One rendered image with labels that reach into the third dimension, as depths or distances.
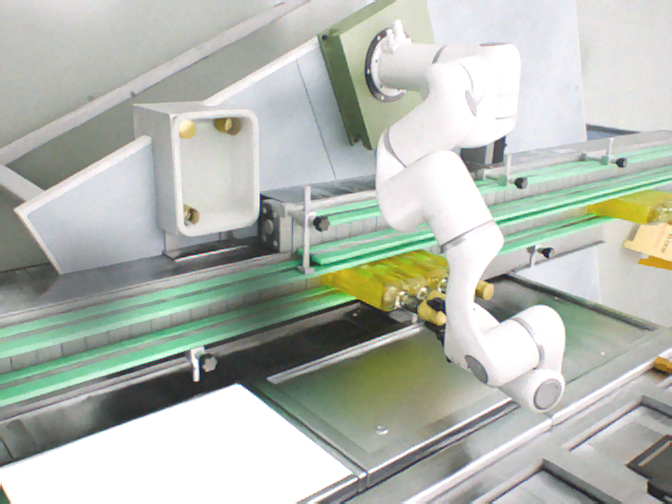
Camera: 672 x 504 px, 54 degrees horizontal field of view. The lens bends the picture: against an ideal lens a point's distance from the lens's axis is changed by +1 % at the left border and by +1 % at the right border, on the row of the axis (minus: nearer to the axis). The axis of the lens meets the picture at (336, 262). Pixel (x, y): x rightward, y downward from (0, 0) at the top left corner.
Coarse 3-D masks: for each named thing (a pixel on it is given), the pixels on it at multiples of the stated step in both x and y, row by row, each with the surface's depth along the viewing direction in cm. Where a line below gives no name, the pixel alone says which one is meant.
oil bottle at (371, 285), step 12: (324, 276) 138; (336, 276) 135; (348, 276) 132; (360, 276) 129; (372, 276) 128; (384, 276) 128; (396, 276) 128; (348, 288) 132; (360, 288) 129; (372, 288) 126; (384, 288) 124; (396, 288) 124; (372, 300) 127; (384, 300) 125
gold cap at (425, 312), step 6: (426, 300) 120; (420, 306) 119; (426, 306) 118; (420, 312) 119; (426, 312) 118; (432, 312) 117; (438, 312) 116; (426, 318) 118; (432, 318) 117; (438, 318) 117; (444, 318) 118; (438, 324) 117
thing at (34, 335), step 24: (624, 192) 197; (528, 216) 168; (432, 240) 147; (288, 264) 130; (312, 264) 131; (336, 264) 130; (360, 264) 133; (192, 288) 116; (216, 288) 118; (240, 288) 117; (264, 288) 119; (72, 312) 105; (96, 312) 106; (120, 312) 107; (144, 312) 106; (168, 312) 108; (0, 336) 97; (24, 336) 98; (48, 336) 97; (72, 336) 98
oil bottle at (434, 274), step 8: (392, 256) 139; (400, 256) 140; (408, 256) 140; (400, 264) 136; (408, 264) 135; (416, 264) 135; (424, 264) 135; (432, 264) 136; (416, 272) 133; (424, 272) 132; (432, 272) 131; (440, 272) 132; (432, 280) 131; (440, 280) 131; (432, 288) 131
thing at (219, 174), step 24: (192, 120) 122; (240, 120) 125; (192, 144) 124; (216, 144) 127; (240, 144) 127; (192, 168) 125; (216, 168) 128; (240, 168) 129; (192, 192) 126; (216, 192) 130; (240, 192) 130; (216, 216) 129; (240, 216) 130
